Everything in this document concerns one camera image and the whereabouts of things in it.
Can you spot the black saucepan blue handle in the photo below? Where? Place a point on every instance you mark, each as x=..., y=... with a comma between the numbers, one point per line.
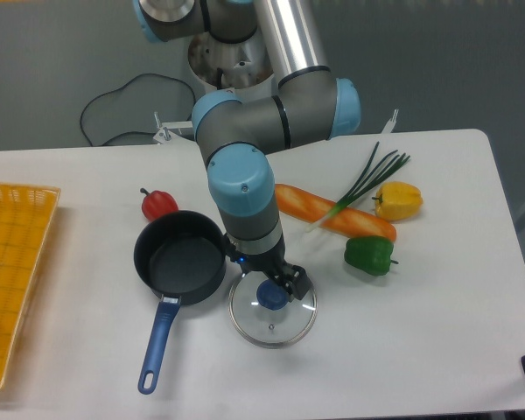
x=181, y=257

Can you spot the yellow woven basket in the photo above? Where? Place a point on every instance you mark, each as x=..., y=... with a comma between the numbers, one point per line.
x=26, y=215

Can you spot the yellow bell pepper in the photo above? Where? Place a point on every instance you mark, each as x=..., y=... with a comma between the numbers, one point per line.
x=395, y=201

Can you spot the green onion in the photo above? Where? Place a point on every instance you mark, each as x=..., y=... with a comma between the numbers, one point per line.
x=373, y=174

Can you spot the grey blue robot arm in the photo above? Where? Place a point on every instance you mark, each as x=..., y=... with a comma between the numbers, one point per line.
x=235, y=136

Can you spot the glass lid blue knob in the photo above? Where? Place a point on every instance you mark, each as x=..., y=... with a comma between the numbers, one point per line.
x=262, y=313

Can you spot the green bell pepper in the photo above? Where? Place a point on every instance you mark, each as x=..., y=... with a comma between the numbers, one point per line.
x=371, y=254

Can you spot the red bell pepper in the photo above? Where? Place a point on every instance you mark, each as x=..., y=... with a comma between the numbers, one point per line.
x=157, y=203

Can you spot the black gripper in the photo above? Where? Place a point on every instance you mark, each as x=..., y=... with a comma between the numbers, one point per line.
x=287, y=281

